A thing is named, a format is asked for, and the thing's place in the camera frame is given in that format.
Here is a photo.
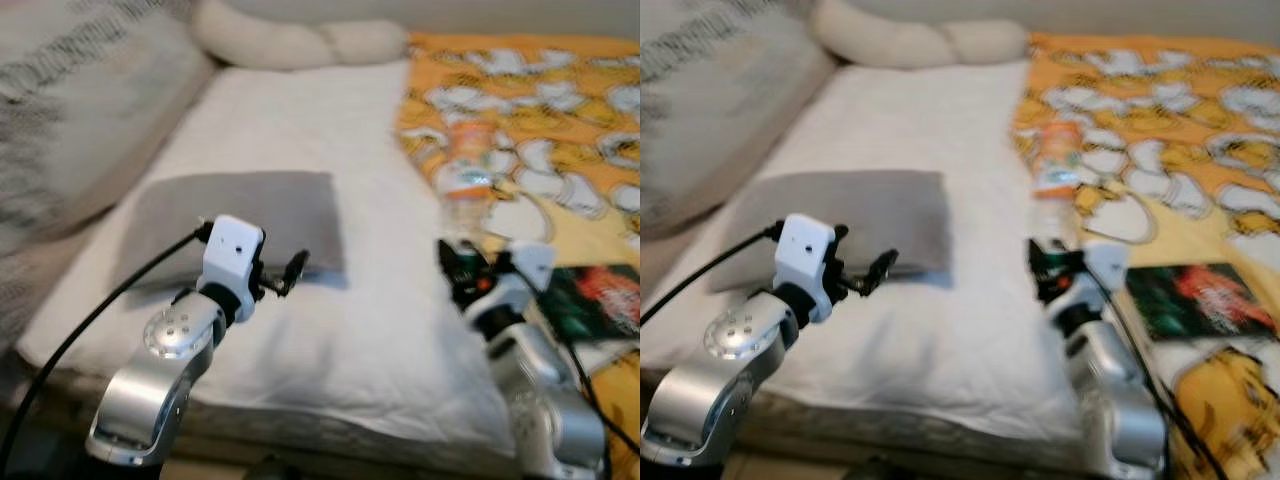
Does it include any dark green red book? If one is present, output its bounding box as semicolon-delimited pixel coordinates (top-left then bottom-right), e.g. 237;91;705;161
1125;262;1280;343
540;263;641;343

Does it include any white quilted mattress pad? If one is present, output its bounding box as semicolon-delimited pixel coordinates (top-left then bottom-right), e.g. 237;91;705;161
15;60;521;459
650;60;1121;456

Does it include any grey mattress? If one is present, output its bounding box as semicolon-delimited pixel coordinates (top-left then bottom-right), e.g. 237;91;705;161
0;215;526;479
640;215;1126;479

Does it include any plain grey pillow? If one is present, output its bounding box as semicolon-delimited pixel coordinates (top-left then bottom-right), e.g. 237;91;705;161
110;170;346;293
708;170;949;293

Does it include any large grey printed pillow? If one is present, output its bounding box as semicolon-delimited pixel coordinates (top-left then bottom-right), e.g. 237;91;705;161
640;0;839;241
0;0;216;256

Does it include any orange cartoon print blanket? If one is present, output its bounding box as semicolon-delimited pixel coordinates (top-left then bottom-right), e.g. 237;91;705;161
1010;32;1280;480
395;32;641;480

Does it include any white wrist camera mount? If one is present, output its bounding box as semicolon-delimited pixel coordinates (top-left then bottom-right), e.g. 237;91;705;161
203;215;266;296
478;242;557;319
1075;240;1131;316
778;213;837;301

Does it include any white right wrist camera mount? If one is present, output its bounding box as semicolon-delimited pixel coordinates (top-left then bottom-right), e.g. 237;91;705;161
1075;240;1131;316
478;242;557;319

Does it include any beige knotted cushion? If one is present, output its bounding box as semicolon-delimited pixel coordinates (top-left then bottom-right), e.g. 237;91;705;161
810;0;1031;71
192;0;409;71

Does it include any plastic bottle orange label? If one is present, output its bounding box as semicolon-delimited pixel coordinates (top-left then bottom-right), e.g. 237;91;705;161
1030;120;1086;241
437;118;498;233

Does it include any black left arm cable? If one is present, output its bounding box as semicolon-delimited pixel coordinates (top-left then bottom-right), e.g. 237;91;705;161
640;225;786;326
0;225;213;471

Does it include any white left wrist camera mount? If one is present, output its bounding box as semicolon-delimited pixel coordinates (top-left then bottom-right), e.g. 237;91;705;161
778;213;837;301
203;215;266;296

